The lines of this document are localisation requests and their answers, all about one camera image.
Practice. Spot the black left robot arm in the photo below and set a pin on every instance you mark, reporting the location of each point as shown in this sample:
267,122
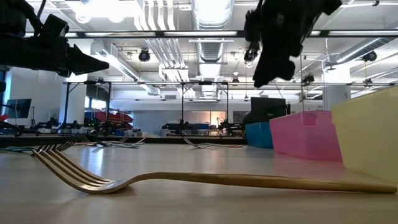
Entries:
12,15

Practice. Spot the red storage bin shelf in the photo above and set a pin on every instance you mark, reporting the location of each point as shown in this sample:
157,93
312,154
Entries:
115,118

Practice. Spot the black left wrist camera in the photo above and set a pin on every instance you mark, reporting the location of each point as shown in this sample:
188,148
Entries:
54,26

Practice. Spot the black aluminium table frame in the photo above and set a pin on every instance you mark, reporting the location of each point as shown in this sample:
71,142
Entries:
174,140

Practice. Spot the wide silver ventilation duct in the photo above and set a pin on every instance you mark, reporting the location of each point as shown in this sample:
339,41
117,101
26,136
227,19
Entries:
211,18

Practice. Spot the black neighbouring station frame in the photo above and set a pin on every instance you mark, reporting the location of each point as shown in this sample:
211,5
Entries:
182,102

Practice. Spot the large black monitor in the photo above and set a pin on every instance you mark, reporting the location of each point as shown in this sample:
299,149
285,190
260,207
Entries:
267,109

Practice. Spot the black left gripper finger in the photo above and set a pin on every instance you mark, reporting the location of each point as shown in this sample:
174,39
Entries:
84,63

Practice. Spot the slanted silver ventilation duct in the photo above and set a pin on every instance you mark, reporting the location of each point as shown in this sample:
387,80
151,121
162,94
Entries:
360,49

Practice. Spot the black distant robot arm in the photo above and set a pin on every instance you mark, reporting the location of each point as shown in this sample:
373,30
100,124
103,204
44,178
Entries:
183,126
230,126

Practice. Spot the pink plastic bin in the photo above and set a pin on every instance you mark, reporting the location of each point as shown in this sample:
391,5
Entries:
304,137

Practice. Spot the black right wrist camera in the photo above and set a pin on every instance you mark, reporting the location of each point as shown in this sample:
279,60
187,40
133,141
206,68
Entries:
332,7

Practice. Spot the yellow plastic bin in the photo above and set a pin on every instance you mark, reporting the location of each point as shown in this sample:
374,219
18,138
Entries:
370,137

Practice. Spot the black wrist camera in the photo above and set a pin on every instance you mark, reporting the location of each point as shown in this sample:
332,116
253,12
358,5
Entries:
332,7
54,26

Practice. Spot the small dark monitor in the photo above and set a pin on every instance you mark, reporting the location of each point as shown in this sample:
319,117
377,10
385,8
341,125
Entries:
18,108

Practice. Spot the gold fork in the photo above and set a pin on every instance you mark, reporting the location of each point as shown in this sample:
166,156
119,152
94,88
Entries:
248,180

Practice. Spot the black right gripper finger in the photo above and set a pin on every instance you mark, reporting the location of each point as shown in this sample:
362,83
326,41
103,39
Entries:
290,71
270,73

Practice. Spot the white ceiling pipes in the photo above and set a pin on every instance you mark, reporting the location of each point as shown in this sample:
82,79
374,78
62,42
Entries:
161,46

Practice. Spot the blue plastic bin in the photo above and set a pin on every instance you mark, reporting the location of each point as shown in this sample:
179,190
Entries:
259,135

